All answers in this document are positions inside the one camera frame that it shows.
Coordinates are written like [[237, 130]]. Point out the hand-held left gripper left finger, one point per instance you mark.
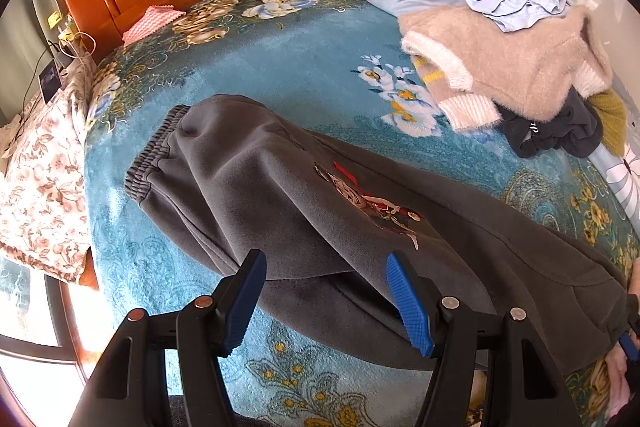
[[244, 307]]

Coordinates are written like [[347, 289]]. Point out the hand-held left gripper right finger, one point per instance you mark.
[[407, 302]]

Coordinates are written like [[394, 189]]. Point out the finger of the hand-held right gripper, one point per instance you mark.
[[628, 343]]

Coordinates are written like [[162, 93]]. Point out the grey printed sweatpants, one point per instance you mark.
[[250, 167]]

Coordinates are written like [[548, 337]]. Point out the grey yellow-striped garment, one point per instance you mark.
[[432, 79]]

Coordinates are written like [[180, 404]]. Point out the black garment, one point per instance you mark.
[[555, 129]]

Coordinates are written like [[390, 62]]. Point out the olive green knit garment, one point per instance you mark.
[[612, 117]]

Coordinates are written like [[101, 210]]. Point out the white brown floral quilt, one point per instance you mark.
[[40, 187]]

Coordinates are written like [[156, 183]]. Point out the teal floral blanket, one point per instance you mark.
[[300, 57]]

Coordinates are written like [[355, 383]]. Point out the beige fuzzy sweater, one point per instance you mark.
[[515, 62]]

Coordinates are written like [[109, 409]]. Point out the black phone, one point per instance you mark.
[[50, 83]]

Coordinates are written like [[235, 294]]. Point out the pink wavy-striped cloth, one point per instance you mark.
[[150, 24]]

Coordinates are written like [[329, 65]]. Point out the white charger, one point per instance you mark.
[[66, 34]]

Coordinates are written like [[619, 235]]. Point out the dark window frame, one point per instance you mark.
[[55, 307]]

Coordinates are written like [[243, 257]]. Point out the yellow wall socket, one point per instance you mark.
[[54, 19]]

